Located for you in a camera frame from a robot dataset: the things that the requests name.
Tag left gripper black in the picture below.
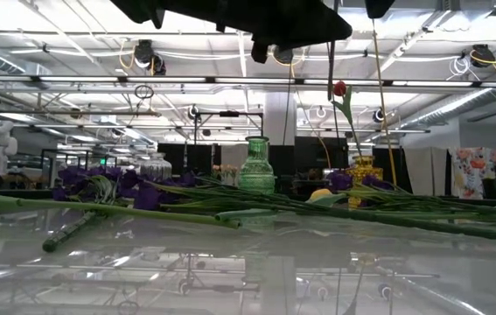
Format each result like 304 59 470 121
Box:
109 0 354 65

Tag yellow artificial tulip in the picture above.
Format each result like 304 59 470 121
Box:
215 187 350 222
0 186 242 230

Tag yellow glass vase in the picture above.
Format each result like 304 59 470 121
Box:
346 156 384 210

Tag green glass vase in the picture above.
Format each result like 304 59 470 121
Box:
237 136 277 196

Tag pink flowers in small vases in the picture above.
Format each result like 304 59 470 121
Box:
211 164 240 187

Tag clear ribbed glass vase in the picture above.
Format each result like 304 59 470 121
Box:
139 151 173 183

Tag white pillar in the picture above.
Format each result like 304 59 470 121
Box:
263 91 297 146

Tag black partition panel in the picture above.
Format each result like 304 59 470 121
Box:
269 136 349 196
157 143 222 180

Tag white hanging cloth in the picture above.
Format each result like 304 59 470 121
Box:
402 146 449 198

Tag floral print cloth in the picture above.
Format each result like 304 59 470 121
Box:
448 147 496 200

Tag long ceiling light bar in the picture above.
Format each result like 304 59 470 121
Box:
0 74 496 88

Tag black hanging cable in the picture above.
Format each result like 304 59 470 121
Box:
325 38 341 145

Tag yellow hanging cable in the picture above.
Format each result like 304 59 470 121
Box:
369 17 400 187

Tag black reel with yellow cable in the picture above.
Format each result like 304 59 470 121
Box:
469 43 496 69

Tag black metal frame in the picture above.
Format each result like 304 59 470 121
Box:
192 110 265 148

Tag black ceiling cable reel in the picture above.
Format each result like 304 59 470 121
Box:
132 38 168 76

